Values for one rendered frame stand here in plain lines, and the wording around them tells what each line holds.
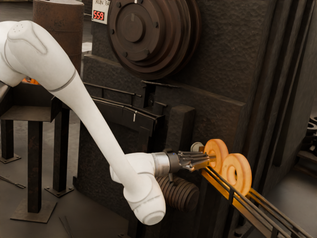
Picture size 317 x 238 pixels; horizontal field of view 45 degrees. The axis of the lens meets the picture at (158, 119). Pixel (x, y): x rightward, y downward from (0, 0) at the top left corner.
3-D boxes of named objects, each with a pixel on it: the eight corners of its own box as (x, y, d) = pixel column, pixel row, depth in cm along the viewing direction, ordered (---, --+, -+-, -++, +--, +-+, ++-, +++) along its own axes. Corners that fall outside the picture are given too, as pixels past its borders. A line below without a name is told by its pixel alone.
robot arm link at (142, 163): (146, 165, 147) (155, 191, 138) (106, 171, 142) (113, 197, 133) (149, 145, 141) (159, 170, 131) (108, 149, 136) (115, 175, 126)
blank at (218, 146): (212, 133, 154) (205, 133, 153) (232, 147, 140) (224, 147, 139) (208, 168, 158) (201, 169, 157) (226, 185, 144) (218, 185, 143)
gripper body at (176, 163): (162, 166, 147) (184, 163, 150) (169, 178, 140) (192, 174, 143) (163, 149, 144) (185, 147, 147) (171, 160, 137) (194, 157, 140)
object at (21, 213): (14, 197, 226) (12, 81, 200) (58, 202, 226) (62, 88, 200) (0, 218, 207) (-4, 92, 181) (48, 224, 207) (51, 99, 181)
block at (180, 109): (175, 148, 186) (183, 102, 178) (189, 154, 182) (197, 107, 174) (162, 154, 178) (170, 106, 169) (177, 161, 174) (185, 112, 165)
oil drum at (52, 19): (60, 65, 513) (62, -4, 481) (90, 76, 483) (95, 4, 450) (21, 70, 467) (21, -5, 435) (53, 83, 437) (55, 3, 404)
